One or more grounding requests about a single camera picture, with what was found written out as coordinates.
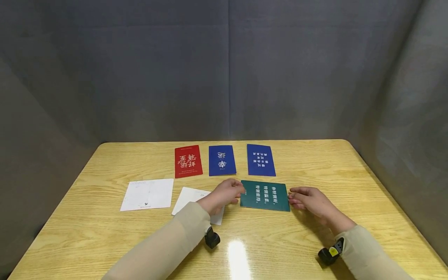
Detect blue card small white text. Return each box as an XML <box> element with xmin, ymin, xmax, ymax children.
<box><xmin>247</xmin><ymin>144</ymin><xmax>277</xmax><ymax>177</ymax></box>

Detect person's right hand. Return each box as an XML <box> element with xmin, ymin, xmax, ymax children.
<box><xmin>287</xmin><ymin>187</ymin><xmax>342</xmax><ymax>226</ymax></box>

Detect person's right forearm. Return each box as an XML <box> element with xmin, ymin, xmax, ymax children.
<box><xmin>327</xmin><ymin>217</ymin><xmax>414</xmax><ymax>280</ymax></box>

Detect red card white characters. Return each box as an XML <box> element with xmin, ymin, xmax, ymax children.
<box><xmin>175</xmin><ymin>145</ymin><xmax>203</xmax><ymax>179</ymax></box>

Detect person's left hand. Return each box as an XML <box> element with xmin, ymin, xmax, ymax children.
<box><xmin>197</xmin><ymin>178</ymin><xmax>246</xmax><ymax>216</ymax></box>

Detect white postcard with small bird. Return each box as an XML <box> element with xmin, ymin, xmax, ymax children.
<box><xmin>120</xmin><ymin>178</ymin><xmax>175</xmax><ymax>212</ymax></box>

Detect green card white text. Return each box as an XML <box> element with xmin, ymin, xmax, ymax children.
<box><xmin>240</xmin><ymin>180</ymin><xmax>291</xmax><ymax>212</ymax></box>

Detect black wrist band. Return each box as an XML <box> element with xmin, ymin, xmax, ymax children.
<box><xmin>318</xmin><ymin>237</ymin><xmax>345</xmax><ymax>266</ymax></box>
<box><xmin>205</xmin><ymin>226</ymin><xmax>221</xmax><ymax>249</ymax></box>

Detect person's left forearm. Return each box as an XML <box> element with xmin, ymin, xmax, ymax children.
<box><xmin>101</xmin><ymin>201</ymin><xmax>213</xmax><ymax>280</ymax></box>

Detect blue card large white characters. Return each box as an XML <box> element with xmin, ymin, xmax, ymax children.
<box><xmin>208</xmin><ymin>145</ymin><xmax>237</xmax><ymax>177</ymax></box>

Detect plain white card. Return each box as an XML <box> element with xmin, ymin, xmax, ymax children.
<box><xmin>171</xmin><ymin>187</ymin><xmax>225</xmax><ymax>226</ymax></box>

